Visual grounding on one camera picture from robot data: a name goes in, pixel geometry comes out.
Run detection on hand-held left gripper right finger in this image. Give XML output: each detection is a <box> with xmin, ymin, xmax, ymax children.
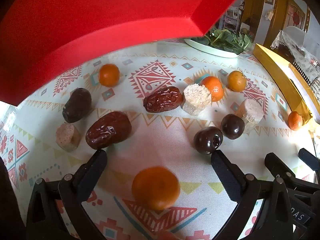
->
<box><xmin>211</xmin><ymin>149</ymin><xmax>294</xmax><ymax>240</ymax></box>

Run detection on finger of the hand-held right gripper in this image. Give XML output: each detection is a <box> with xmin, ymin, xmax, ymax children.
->
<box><xmin>264</xmin><ymin>152</ymin><xmax>320</xmax><ymax>195</ymax></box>
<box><xmin>298</xmin><ymin>148</ymin><xmax>320</xmax><ymax>172</ymax></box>

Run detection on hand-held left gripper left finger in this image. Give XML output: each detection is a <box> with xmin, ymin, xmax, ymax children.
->
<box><xmin>26</xmin><ymin>149</ymin><xmax>108</xmax><ymax>240</ymax></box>

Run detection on pale cut sugarcane piece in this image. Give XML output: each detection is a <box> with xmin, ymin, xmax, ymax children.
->
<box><xmin>241</xmin><ymin>98</ymin><xmax>264</xmax><ymax>133</ymax></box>
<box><xmin>182</xmin><ymin>84</ymin><xmax>212</xmax><ymax>116</ymax></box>

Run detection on dark red cherry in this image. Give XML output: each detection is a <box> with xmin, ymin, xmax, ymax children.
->
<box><xmin>193</xmin><ymin>126</ymin><xmax>223</xmax><ymax>155</ymax></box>
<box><xmin>221</xmin><ymin>114</ymin><xmax>245</xmax><ymax>140</ymax></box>

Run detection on pinkish cut sugarcane piece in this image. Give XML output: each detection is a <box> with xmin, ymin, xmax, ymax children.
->
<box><xmin>56</xmin><ymin>122</ymin><xmax>81</xmax><ymax>152</ymax></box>

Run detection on wrinkled red date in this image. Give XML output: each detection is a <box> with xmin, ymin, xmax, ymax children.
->
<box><xmin>85</xmin><ymin>111</ymin><xmax>132</xmax><ymax>150</ymax></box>
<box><xmin>143</xmin><ymin>86</ymin><xmax>183</xmax><ymax>113</ymax></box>

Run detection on dark brown date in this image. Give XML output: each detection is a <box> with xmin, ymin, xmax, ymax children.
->
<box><xmin>62</xmin><ymin>88</ymin><xmax>92</xmax><ymax>123</ymax></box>

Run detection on yellowish small orange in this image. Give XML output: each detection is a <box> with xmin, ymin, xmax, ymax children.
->
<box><xmin>227</xmin><ymin>70</ymin><xmax>247</xmax><ymax>92</ymax></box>

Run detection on yellow gift box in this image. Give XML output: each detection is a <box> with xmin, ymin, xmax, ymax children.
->
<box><xmin>253</xmin><ymin>43</ymin><xmax>320</xmax><ymax>125</ymax></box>

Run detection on white lace cloth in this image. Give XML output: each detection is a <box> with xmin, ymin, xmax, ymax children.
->
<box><xmin>270</xmin><ymin>26</ymin><xmax>320</xmax><ymax>85</ymax></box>

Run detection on white plate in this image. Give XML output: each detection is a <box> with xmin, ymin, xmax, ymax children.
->
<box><xmin>184</xmin><ymin>38</ymin><xmax>244</xmax><ymax>58</ymax></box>

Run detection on green leafy vegetables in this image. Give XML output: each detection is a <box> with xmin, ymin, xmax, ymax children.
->
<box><xmin>204</xmin><ymin>27</ymin><xmax>253</xmax><ymax>55</ymax></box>

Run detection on large red box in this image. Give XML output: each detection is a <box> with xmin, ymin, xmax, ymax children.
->
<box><xmin>0</xmin><ymin>0</ymin><xmax>255</xmax><ymax>107</ymax></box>

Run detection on metal storage rack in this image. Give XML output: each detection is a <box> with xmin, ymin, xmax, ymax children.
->
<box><xmin>220</xmin><ymin>7</ymin><xmax>242</xmax><ymax>30</ymax></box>

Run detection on wooden door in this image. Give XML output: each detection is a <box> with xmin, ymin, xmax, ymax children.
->
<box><xmin>241</xmin><ymin>0</ymin><xmax>267</xmax><ymax>34</ymax></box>

